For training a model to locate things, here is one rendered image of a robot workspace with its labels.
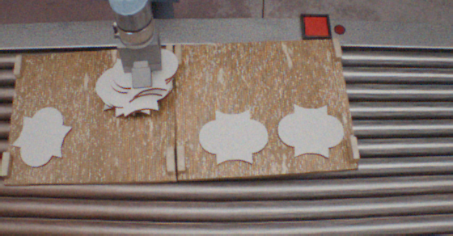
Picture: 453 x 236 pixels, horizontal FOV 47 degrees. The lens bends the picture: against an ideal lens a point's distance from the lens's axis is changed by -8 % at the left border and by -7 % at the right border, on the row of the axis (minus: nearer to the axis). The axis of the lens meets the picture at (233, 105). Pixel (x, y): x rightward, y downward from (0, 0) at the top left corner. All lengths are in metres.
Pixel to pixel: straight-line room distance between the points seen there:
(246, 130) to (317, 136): 0.16
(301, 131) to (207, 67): 0.28
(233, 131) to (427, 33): 0.61
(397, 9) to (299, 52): 1.44
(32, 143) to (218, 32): 0.55
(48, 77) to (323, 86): 0.68
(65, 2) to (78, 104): 1.46
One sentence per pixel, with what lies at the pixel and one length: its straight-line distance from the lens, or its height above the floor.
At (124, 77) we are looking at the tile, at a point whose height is 1.02.
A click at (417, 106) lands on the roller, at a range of 1.42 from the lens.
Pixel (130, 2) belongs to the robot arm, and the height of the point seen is 1.31.
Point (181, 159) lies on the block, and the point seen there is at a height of 0.96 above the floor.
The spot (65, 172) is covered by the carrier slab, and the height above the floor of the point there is 0.94.
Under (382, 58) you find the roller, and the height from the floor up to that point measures 0.92.
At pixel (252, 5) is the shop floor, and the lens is 2.65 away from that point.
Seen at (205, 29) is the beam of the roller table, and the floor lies 0.92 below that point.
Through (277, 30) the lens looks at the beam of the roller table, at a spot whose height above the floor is 0.92.
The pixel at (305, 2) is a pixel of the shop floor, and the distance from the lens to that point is 2.69.
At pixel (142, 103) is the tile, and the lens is 1.27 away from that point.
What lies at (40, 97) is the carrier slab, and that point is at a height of 0.94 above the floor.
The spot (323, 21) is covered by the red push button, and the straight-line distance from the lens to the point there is 1.48.
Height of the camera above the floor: 2.11
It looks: 63 degrees down
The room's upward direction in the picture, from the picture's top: 3 degrees clockwise
